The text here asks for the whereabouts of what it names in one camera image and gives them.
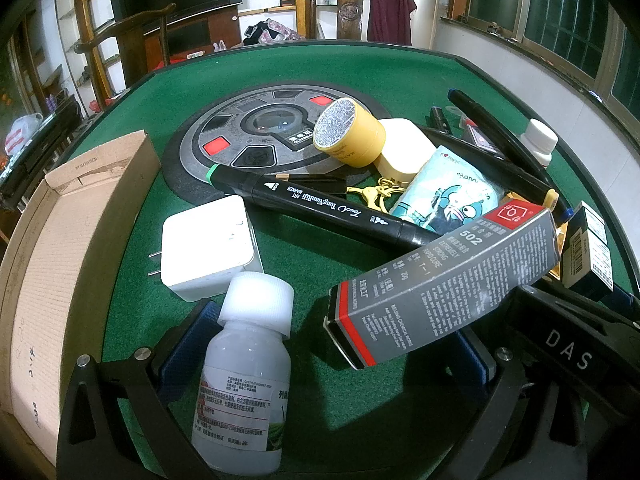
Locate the maroon cloth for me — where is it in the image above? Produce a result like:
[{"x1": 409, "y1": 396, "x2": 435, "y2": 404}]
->
[{"x1": 367, "y1": 0, "x2": 417, "y2": 46}]

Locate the black curved band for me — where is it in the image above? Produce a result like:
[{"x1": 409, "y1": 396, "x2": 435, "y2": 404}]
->
[{"x1": 422, "y1": 127, "x2": 551, "y2": 201}]

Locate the carved wooden chair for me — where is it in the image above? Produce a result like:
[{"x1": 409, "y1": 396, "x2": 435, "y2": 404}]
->
[{"x1": 302, "y1": 0, "x2": 373, "y2": 42}]

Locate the dark wooden armchair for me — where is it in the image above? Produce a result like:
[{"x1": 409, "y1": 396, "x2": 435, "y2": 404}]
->
[{"x1": 75, "y1": 4, "x2": 178, "y2": 106}]

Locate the small black clip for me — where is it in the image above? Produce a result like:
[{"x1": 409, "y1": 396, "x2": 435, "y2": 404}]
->
[{"x1": 430, "y1": 106, "x2": 452, "y2": 134}]

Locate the white charger adapter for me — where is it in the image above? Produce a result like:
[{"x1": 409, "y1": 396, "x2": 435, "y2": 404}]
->
[{"x1": 148, "y1": 195, "x2": 264, "y2": 303}]

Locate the yellow keyring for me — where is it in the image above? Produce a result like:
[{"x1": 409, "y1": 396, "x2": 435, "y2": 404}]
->
[{"x1": 346, "y1": 176, "x2": 406, "y2": 211}]

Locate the yellow tape roll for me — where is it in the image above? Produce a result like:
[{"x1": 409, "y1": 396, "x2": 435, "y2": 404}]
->
[{"x1": 313, "y1": 98, "x2": 387, "y2": 168}]

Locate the black box white label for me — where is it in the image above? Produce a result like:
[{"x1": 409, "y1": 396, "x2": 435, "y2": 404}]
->
[{"x1": 560, "y1": 201, "x2": 615, "y2": 291}]

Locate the window with wooden frame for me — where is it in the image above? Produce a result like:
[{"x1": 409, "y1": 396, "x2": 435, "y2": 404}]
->
[{"x1": 447, "y1": 0, "x2": 640, "y2": 111}]

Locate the long black pen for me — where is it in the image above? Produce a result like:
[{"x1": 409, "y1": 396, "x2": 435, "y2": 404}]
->
[{"x1": 446, "y1": 88, "x2": 573, "y2": 222}]

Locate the round grey table panel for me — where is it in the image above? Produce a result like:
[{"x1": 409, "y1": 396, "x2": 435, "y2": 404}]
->
[{"x1": 161, "y1": 85, "x2": 396, "y2": 201}]

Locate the black marker green end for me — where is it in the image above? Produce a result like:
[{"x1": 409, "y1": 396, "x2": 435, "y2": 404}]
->
[{"x1": 206, "y1": 162, "x2": 441, "y2": 251}]

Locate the small white bottle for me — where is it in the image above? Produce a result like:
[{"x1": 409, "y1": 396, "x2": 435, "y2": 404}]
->
[{"x1": 517, "y1": 118, "x2": 559, "y2": 168}]

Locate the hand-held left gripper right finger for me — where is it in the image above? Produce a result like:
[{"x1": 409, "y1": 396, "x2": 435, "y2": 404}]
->
[{"x1": 452, "y1": 327, "x2": 591, "y2": 480}]

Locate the gold foil packet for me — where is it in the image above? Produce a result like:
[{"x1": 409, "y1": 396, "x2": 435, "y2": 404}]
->
[{"x1": 506, "y1": 188, "x2": 561, "y2": 211}]

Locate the cream earbuds case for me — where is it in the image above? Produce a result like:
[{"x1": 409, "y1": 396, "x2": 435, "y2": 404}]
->
[{"x1": 372, "y1": 117, "x2": 438, "y2": 181}]

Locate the white plastic bottle red label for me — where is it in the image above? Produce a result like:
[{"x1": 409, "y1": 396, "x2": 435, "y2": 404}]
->
[{"x1": 191, "y1": 272, "x2": 295, "y2": 473}]

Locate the cartoon tissue packet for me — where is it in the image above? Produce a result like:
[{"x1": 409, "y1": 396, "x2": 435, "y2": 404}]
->
[{"x1": 389, "y1": 145, "x2": 508, "y2": 236}]

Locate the pile of clothes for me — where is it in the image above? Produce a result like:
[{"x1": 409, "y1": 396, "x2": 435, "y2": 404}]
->
[{"x1": 243, "y1": 19, "x2": 303, "y2": 45}]

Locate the small shiny box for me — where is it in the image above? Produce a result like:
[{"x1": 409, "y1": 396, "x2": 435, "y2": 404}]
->
[{"x1": 462, "y1": 122, "x2": 501, "y2": 155}]

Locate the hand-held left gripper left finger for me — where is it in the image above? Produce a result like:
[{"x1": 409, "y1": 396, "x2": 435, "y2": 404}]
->
[{"x1": 56, "y1": 299, "x2": 223, "y2": 480}]

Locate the black lipstick tube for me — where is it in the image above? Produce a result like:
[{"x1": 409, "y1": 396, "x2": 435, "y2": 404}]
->
[{"x1": 275, "y1": 172, "x2": 348, "y2": 197}]

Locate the grey glue box red end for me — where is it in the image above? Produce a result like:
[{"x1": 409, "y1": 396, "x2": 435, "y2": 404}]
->
[{"x1": 324, "y1": 201, "x2": 562, "y2": 371}]

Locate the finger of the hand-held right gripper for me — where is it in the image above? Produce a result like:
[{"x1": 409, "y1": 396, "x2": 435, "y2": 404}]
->
[{"x1": 504, "y1": 282, "x2": 640, "y2": 397}]

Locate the brown cardboard box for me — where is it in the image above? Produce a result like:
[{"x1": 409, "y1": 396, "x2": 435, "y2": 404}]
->
[{"x1": 0, "y1": 130, "x2": 162, "y2": 468}]

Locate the white plastic bag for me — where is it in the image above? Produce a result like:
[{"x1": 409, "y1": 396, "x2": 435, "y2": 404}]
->
[{"x1": 5, "y1": 114, "x2": 43, "y2": 156}]

